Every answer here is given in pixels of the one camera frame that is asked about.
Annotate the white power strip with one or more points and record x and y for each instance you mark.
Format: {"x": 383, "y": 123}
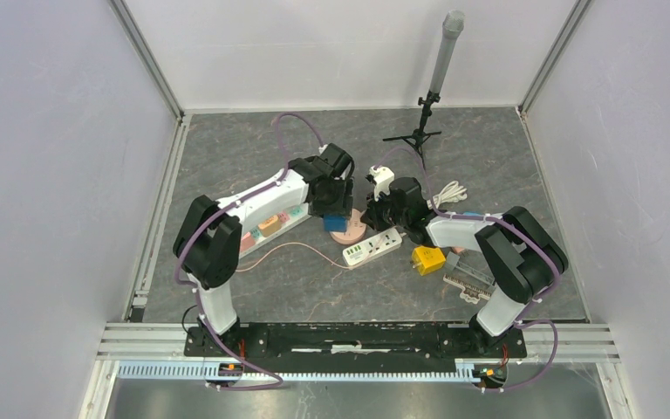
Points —
{"x": 372, "y": 248}

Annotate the white slotted cable duct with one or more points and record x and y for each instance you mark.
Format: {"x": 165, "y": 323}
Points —
{"x": 212, "y": 371}

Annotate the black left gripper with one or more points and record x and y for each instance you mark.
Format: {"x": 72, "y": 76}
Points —
{"x": 343, "y": 206}

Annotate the coral pink adapter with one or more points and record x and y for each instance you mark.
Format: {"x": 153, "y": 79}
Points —
{"x": 247, "y": 241}

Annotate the tan cube socket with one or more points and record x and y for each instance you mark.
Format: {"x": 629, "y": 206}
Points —
{"x": 270, "y": 226}

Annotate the yellow cube socket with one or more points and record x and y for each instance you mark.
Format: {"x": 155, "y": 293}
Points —
{"x": 426, "y": 260}

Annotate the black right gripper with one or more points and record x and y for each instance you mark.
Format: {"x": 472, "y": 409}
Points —
{"x": 372, "y": 209}

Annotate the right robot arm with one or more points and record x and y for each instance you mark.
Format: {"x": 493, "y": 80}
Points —
{"x": 523, "y": 258}

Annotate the dark blue cube socket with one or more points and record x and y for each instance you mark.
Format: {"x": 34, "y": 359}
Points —
{"x": 335, "y": 223}

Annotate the beige perforated bracket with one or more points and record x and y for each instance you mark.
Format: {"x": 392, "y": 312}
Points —
{"x": 470, "y": 292}

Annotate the white dock with green inset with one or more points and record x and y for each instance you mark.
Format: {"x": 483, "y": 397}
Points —
{"x": 291, "y": 218}

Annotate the grey metal bracket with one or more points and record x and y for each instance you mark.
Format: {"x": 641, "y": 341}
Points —
{"x": 455, "y": 263}

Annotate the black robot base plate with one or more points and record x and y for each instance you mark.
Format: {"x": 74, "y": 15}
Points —
{"x": 352, "y": 347}

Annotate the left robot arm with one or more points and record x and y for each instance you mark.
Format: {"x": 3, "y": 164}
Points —
{"x": 207, "y": 246}

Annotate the grey microphone on tripod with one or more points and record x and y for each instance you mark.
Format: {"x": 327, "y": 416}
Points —
{"x": 452, "y": 27}

